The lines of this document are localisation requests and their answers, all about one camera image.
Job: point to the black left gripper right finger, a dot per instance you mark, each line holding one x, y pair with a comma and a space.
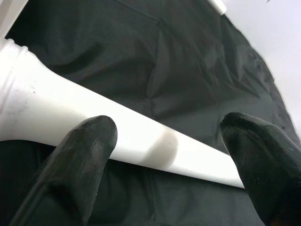
265, 169

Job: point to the black cloth table cover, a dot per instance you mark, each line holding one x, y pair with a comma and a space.
164, 58

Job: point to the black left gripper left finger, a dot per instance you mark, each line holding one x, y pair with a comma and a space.
70, 176

